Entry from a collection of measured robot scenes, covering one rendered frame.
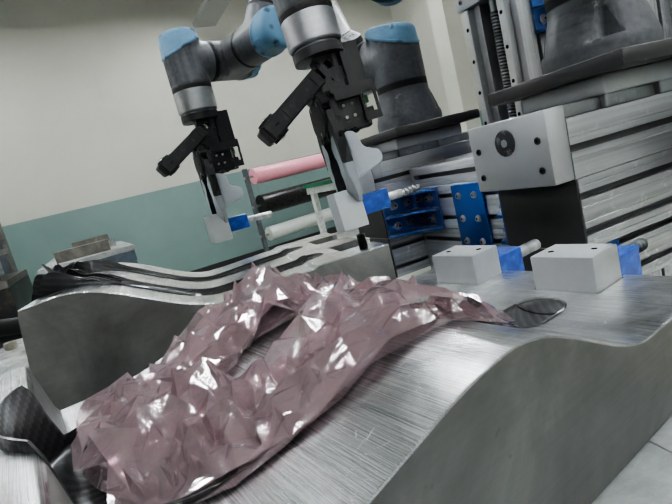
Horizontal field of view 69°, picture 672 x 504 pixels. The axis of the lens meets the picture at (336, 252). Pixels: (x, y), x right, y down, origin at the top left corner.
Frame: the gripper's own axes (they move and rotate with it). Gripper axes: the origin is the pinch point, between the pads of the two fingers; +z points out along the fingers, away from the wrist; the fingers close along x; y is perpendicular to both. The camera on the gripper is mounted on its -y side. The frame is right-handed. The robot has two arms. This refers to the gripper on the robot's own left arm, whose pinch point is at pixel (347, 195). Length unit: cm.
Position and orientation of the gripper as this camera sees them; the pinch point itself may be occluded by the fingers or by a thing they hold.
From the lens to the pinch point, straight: 68.6
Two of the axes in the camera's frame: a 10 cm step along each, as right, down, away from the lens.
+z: 3.1, 9.5, 1.1
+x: -2.2, -0.4, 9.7
